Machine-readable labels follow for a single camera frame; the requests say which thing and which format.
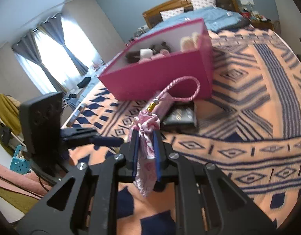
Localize olive cloth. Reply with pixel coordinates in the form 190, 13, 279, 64
0, 186, 43, 213

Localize pink brocade drawstring pouch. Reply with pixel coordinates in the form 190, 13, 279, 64
128, 76, 201, 197

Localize dark grey cloth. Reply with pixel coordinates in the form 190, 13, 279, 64
229, 17, 251, 28

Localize smartphone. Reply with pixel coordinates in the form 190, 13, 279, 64
65, 104, 87, 128

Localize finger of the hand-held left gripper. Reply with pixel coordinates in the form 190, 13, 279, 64
62, 136, 124, 150
59, 127, 97, 138

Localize cream fluffy plush toy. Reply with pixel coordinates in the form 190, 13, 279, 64
180, 31, 201, 51

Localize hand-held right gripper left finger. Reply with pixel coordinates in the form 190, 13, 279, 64
16, 128, 141, 235

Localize wooden nightstand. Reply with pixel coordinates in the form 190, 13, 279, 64
249, 20, 274, 31

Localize folded black cloth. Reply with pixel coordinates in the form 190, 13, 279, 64
77, 77, 92, 89

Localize yellow garment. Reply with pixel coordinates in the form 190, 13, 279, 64
0, 93, 21, 135

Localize black and white tissue packet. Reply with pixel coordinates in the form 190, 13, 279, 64
163, 103, 198, 131

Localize black bag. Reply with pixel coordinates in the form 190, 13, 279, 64
0, 124, 11, 144

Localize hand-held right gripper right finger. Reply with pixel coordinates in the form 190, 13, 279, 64
152, 130, 275, 235

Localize dark brown furry plush toy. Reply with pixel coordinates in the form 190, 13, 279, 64
126, 42, 172, 63

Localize white patterned pillow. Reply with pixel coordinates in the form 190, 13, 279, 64
160, 7, 184, 21
190, 0, 217, 10

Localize orange and blue patterned blanket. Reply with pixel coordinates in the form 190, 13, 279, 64
61, 27, 301, 235

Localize blue floral duvet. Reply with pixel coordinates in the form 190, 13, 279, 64
65, 6, 250, 103

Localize grey curtain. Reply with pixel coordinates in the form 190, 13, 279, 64
12, 31, 65, 95
40, 13, 89, 77

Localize pink towel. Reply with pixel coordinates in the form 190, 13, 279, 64
0, 162, 50, 199

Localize pink cardboard box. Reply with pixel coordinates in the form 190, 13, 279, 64
98, 18, 214, 101

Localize blue plastic basket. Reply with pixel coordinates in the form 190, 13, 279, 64
10, 144, 33, 175

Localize white sheer curtain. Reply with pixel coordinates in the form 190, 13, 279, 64
16, 17, 99, 93

